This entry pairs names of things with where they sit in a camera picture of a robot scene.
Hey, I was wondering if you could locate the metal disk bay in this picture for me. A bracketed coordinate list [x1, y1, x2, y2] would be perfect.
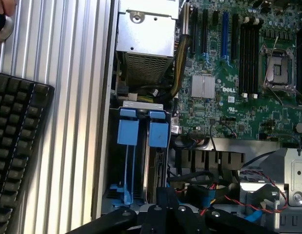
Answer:
[101, 99, 172, 211]

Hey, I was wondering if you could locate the blue disk carrier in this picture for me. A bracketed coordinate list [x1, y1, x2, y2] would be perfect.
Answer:
[148, 111, 169, 148]
[109, 107, 140, 206]

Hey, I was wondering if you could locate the black RAM slot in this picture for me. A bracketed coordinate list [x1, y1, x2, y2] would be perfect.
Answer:
[254, 19, 261, 98]
[240, 23, 245, 98]
[244, 21, 250, 98]
[249, 20, 255, 98]

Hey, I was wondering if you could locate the long black expansion slot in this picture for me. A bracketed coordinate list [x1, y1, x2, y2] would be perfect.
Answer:
[189, 5, 199, 56]
[231, 13, 239, 64]
[201, 9, 209, 55]

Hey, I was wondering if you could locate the blue expansion slot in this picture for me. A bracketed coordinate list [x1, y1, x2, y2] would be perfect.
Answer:
[221, 11, 230, 63]

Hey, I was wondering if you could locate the person's hand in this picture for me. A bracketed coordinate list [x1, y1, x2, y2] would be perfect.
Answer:
[0, 0, 17, 47]

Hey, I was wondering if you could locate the black fan shroud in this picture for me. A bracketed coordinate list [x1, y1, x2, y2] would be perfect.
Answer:
[181, 149, 247, 172]

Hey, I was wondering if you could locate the open PC case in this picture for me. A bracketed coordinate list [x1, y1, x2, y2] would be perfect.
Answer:
[90, 0, 302, 234]

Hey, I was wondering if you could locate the green Dell motherboard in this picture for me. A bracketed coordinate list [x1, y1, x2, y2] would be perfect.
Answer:
[176, 0, 302, 141]

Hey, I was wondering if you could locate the grey metal drive cage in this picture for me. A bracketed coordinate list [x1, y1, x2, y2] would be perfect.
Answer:
[238, 147, 302, 234]

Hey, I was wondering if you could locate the silver chipset heatsink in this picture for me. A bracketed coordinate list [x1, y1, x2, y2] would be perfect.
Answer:
[192, 75, 216, 99]

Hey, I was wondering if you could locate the black keyboard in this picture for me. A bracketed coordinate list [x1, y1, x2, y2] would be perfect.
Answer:
[0, 71, 56, 234]

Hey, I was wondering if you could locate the silver power supply box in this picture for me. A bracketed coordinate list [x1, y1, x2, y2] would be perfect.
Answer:
[115, 0, 180, 85]

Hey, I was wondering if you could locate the CPU socket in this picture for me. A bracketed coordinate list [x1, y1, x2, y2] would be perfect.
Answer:
[260, 43, 298, 90]

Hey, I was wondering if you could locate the metal locking lever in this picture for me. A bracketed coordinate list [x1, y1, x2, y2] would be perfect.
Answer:
[262, 36, 280, 87]

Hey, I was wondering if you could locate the silver round knob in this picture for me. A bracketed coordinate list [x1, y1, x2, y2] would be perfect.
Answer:
[0, 15, 16, 41]

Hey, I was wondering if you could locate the thin black wire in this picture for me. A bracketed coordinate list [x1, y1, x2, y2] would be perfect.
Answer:
[209, 118, 240, 150]

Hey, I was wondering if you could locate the red black twisted wire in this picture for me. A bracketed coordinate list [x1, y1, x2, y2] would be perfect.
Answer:
[199, 170, 289, 216]

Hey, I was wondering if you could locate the black yellow sleeved cable bundle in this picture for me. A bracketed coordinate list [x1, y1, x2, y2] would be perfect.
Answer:
[168, 34, 192, 99]

